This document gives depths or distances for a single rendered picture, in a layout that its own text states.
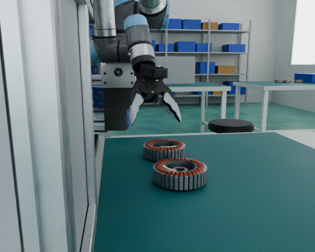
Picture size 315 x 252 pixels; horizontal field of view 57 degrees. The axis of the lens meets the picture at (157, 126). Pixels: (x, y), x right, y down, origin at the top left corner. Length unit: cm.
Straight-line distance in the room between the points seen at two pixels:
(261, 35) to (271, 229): 789
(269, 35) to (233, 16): 111
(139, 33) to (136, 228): 60
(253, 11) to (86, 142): 790
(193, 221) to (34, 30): 38
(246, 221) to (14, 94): 40
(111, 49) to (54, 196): 84
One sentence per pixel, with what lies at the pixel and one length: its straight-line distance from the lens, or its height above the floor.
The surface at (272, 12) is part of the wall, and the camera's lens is 847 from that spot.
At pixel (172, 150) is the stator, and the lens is 72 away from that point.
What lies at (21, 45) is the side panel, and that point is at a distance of 19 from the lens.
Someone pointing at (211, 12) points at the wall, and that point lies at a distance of 782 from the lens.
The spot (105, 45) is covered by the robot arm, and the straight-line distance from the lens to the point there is 102.
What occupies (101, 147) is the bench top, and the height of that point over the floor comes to 75.
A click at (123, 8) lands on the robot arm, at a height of 122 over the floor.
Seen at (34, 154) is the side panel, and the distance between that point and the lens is 20.
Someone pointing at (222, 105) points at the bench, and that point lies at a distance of 347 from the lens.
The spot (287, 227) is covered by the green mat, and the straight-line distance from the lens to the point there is 50.
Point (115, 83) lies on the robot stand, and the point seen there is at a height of 92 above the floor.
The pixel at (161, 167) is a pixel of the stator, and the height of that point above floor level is 79.
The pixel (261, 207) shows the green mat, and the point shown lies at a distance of 55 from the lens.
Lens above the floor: 99
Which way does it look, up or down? 12 degrees down
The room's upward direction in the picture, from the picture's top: straight up
